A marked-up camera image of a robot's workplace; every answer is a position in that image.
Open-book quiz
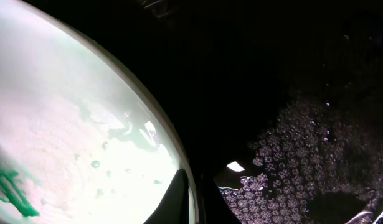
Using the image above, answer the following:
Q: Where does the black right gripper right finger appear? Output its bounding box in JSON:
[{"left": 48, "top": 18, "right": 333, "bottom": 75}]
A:
[{"left": 346, "top": 198, "right": 383, "bottom": 224}]

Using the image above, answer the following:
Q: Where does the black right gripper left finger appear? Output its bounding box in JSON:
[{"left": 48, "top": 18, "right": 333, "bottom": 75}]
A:
[{"left": 144, "top": 169, "right": 189, "bottom": 224}]

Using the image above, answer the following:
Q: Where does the pale green plate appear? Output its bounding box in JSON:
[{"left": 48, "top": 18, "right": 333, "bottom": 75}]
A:
[{"left": 0, "top": 1, "right": 202, "bottom": 224}]

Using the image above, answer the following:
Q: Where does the black round tray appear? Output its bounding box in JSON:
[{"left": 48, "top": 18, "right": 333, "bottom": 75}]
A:
[{"left": 32, "top": 0, "right": 383, "bottom": 223}]

